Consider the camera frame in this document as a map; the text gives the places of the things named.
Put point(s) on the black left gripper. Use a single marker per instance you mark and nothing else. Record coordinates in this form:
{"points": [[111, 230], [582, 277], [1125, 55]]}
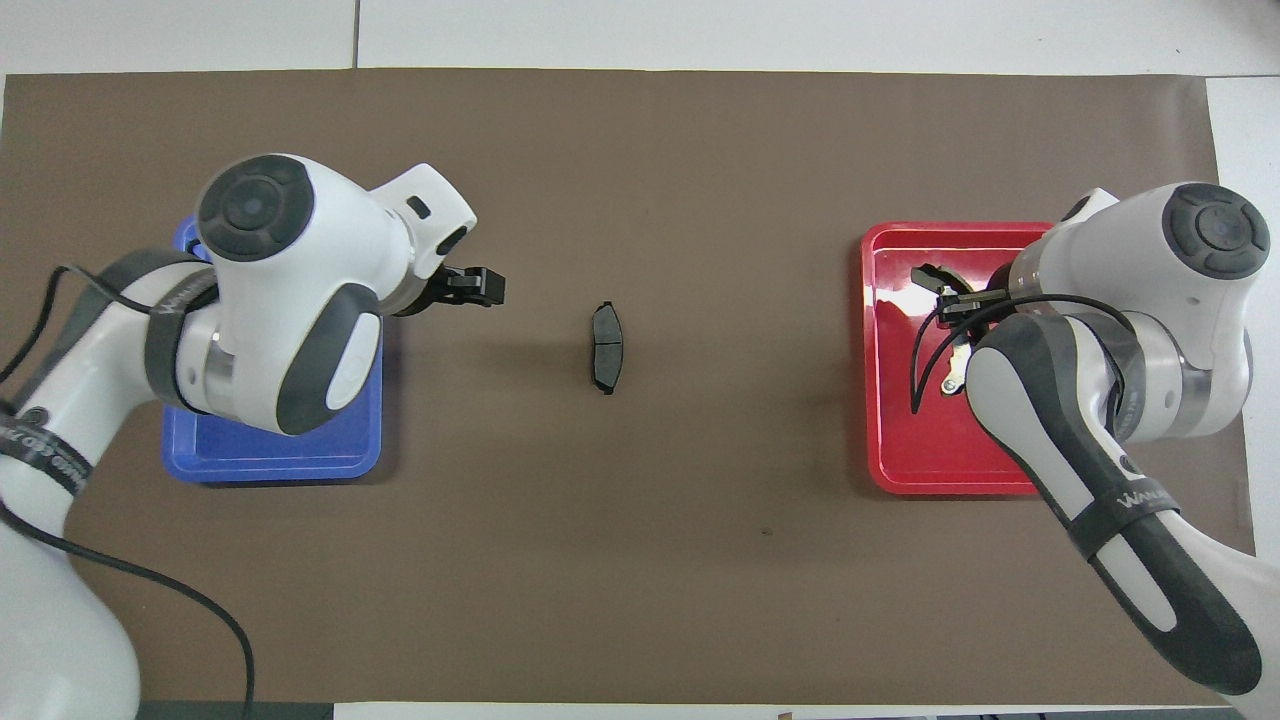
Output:
{"points": [[462, 285]]}

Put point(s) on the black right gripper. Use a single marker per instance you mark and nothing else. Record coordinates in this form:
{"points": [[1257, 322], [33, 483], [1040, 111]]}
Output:
{"points": [[990, 303]]}

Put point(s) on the dark brake pad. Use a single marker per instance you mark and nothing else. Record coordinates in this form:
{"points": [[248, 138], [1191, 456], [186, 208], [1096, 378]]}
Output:
{"points": [[605, 350]]}

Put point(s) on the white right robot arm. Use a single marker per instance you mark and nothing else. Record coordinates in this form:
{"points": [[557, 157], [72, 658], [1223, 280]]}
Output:
{"points": [[1180, 300]]}

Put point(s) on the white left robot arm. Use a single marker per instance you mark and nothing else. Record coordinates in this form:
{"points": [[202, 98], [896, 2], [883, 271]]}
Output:
{"points": [[300, 230]]}

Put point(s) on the red plastic tray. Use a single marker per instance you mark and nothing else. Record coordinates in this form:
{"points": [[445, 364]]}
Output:
{"points": [[900, 440]]}

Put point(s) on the blue plastic tray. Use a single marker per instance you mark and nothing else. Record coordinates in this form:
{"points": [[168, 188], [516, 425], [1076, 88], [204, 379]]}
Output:
{"points": [[340, 450]]}

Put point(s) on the brown table mat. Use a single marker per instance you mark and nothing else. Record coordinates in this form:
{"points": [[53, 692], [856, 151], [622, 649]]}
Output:
{"points": [[640, 600]]}

